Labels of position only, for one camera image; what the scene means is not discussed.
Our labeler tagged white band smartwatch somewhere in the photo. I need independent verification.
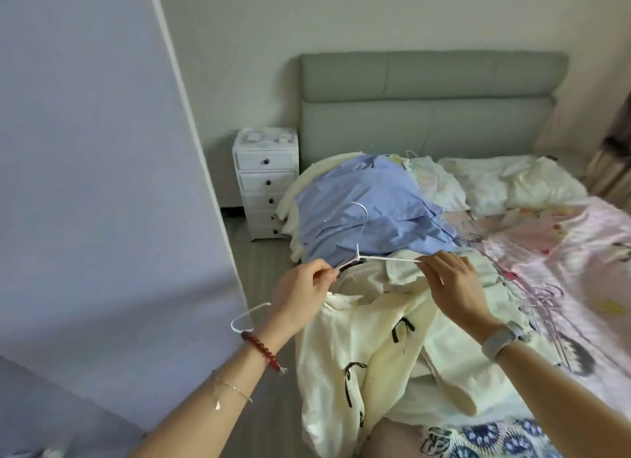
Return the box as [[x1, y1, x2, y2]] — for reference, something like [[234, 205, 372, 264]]
[[480, 321, 531, 364]]

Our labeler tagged person's right hand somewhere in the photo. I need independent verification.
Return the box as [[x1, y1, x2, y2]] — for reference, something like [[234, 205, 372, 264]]
[[416, 251, 500, 341]]

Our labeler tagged white floral garment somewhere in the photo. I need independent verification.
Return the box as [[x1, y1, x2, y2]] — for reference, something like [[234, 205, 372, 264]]
[[394, 154, 470, 213]]

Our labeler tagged lilac wardrobe door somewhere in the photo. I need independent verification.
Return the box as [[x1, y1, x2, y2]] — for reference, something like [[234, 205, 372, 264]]
[[0, 0, 254, 431]]

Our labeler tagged person's left forearm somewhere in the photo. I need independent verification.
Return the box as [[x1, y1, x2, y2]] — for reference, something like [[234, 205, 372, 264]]
[[130, 332, 296, 458]]

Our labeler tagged thin gold chain bracelet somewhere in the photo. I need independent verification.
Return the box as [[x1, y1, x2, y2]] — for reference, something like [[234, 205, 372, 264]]
[[211, 371, 253, 412]]

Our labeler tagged red bead bracelet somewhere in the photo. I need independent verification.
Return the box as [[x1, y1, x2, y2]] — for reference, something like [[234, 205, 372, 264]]
[[241, 330, 290, 375]]

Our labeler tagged white wire clothes hanger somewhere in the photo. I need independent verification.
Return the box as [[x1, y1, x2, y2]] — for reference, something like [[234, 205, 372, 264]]
[[323, 201, 425, 272]]

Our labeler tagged cream garment with black bows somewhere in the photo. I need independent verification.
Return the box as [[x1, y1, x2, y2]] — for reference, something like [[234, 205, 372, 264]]
[[296, 248, 563, 458]]

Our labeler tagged pile of pink wire hangers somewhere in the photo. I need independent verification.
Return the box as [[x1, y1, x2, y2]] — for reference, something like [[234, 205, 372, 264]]
[[463, 232, 573, 366]]

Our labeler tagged cream pillow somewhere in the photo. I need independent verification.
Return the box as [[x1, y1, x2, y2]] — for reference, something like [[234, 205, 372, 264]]
[[439, 154, 588, 218]]

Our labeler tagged white charging cable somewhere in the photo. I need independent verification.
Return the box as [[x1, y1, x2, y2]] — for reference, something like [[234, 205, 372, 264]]
[[243, 127, 292, 146]]

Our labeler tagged grey-green padded headboard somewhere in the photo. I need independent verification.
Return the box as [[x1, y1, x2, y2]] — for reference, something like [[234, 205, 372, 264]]
[[300, 51, 570, 172]]

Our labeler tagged person's right forearm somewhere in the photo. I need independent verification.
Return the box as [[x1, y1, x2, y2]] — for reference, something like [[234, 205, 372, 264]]
[[485, 342, 631, 458]]

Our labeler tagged blue floral cloth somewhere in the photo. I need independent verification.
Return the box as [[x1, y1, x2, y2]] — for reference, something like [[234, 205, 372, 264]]
[[419, 417, 564, 458]]

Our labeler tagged beige curtain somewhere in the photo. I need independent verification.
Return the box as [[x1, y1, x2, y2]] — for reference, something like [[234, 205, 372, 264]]
[[584, 93, 631, 213]]

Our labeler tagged person's left hand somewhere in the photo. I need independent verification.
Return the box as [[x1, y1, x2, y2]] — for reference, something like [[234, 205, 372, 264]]
[[259, 258, 341, 350]]

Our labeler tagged light blue shirt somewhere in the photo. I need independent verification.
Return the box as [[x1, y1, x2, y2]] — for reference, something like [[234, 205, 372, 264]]
[[295, 153, 469, 268]]

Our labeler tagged white drawer nightstand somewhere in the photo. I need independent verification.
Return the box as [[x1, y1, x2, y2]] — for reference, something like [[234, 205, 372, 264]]
[[233, 127, 300, 241]]

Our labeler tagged white plastic hanger hook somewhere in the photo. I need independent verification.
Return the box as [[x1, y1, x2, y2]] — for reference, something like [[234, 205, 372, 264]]
[[230, 302, 272, 333]]

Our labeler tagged pink floral duvet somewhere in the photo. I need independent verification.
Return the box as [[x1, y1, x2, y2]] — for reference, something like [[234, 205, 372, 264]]
[[444, 196, 631, 406]]

